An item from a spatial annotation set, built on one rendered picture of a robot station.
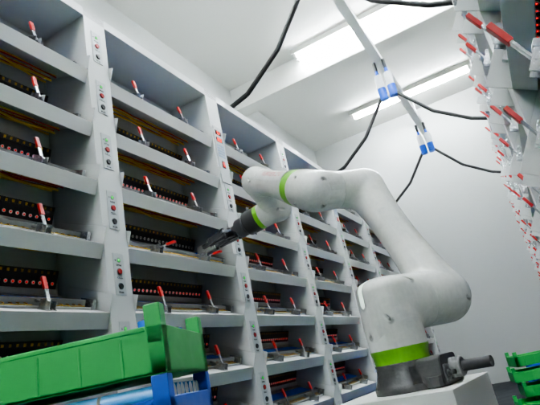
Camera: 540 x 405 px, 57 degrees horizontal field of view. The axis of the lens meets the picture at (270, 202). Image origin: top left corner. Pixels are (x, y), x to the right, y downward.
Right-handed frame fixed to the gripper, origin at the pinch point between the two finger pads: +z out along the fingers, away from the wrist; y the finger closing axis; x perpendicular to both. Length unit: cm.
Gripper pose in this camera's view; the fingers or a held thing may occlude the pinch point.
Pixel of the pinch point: (206, 248)
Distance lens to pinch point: 199.7
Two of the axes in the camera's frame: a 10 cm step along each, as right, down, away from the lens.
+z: -8.1, 4.7, 3.5
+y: -4.9, -2.0, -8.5
